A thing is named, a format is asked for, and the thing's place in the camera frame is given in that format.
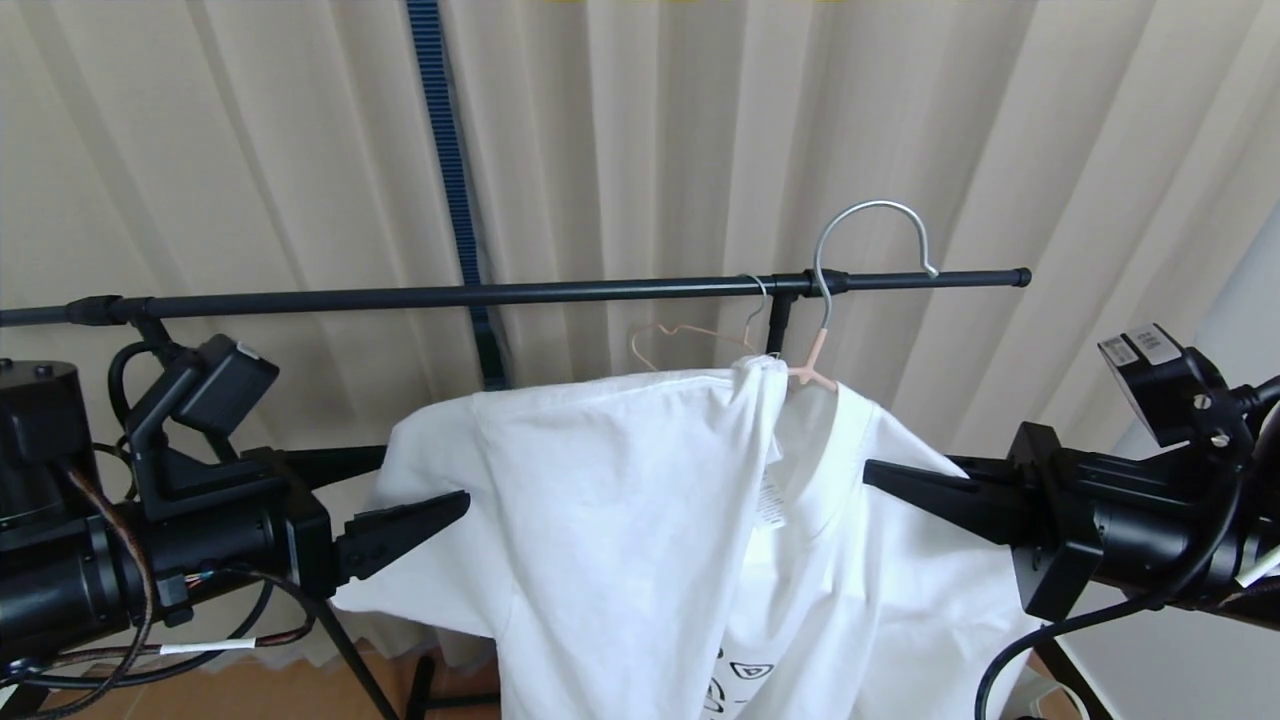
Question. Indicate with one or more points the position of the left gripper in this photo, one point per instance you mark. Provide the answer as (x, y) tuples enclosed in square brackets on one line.
[(200, 550)]

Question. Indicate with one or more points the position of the pink clothes hanger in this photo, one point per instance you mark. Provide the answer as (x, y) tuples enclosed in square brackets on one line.
[(812, 355), (715, 335)]

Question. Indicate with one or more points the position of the white printed t-shirt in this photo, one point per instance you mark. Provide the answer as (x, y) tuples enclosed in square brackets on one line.
[(600, 500)]

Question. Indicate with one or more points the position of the beige curtain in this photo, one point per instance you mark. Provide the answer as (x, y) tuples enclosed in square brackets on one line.
[(200, 150), (1000, 150)]

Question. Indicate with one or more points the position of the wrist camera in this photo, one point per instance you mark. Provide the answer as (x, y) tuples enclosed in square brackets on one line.
[(1160, 385), (225, 385)]

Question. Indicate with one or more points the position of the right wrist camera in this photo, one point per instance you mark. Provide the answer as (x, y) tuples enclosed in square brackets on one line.
[(1160, 385)]

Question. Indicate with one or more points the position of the black clothes rack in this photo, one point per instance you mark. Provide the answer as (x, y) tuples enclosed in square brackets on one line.
[(600, 290)]

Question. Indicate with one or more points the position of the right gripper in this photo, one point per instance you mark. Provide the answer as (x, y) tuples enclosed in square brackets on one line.
[(1130, 530)]

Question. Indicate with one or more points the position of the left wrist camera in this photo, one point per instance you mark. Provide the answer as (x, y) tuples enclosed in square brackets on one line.
[(225, 385)]

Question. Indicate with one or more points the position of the window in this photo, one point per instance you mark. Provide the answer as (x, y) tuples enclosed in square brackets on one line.
[(445, 150)]

